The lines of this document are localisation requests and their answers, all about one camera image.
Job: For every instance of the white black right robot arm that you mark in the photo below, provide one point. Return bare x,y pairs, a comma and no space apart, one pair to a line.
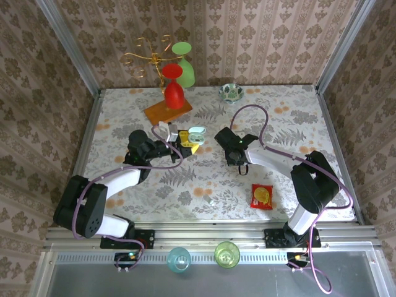
272,157

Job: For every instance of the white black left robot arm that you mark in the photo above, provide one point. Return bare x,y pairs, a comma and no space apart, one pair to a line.
123,179

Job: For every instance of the floral patterned table mat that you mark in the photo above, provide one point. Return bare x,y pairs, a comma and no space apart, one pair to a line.
123,105

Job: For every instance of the red wine glass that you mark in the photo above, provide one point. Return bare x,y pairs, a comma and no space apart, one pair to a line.
174,92

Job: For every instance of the patterned ceramic bowl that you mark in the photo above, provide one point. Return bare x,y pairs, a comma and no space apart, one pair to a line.
231,92

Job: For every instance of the red snack packet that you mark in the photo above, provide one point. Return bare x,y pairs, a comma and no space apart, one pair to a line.
261,198

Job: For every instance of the green wine glass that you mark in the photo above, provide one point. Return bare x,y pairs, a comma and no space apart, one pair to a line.
187,75

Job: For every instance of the perforated metal strip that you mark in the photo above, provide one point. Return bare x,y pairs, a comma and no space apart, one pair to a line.
202,257

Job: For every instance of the green glass cup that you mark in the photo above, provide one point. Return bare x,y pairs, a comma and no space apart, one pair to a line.
227,255

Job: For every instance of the teal glass cup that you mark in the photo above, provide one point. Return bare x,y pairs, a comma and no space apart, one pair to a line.
179,260

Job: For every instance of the small black controller board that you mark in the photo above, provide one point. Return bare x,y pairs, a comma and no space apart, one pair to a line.
127,256
297,257

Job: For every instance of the grey metal shelf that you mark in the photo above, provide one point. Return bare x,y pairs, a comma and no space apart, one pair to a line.
247,281

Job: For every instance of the aluminium side rail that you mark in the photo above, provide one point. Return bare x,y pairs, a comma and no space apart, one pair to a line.
87,130
332,130

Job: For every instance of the long aluminium mounting rail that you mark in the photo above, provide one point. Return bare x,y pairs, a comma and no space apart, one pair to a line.
210,235

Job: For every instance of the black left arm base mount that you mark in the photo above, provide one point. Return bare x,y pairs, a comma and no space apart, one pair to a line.
148,238

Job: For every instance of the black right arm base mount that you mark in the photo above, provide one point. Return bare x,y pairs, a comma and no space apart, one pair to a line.
272,239

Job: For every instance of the aluminium frame post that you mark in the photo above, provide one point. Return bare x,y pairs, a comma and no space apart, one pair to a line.
70,46
342,46

